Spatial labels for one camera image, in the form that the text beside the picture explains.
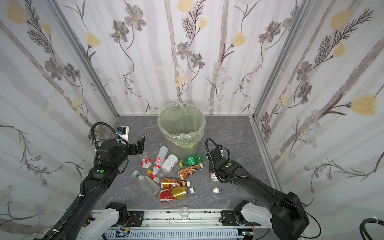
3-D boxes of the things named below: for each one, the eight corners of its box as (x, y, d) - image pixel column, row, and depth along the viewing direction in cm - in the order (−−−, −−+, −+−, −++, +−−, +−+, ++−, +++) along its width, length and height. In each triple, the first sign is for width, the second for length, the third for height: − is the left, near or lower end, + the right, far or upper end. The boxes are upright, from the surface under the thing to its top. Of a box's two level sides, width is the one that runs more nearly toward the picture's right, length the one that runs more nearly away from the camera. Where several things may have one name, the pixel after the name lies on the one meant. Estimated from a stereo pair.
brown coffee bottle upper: (180, 182, 87) (179, 179, 84) (177, 174, 90) (176, 171, 86) (204, 170, 92) (204, 167, 88) (200, 164, 95) (200, 160, 91)
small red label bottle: (141, 168, 91) (139, 165, 88) (143, 160, 94) (141, 158, 92) (150, 168, 91) (149, 165, 88) (152, 160, 94) (151, 158, 92)
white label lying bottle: (161, 168, 91) (159, 165, 88) (171, 155, 97) (170, 152, 94) (169, 173, 89) (168, 170, 86) (179, 160, 95) (178, 157, 91)
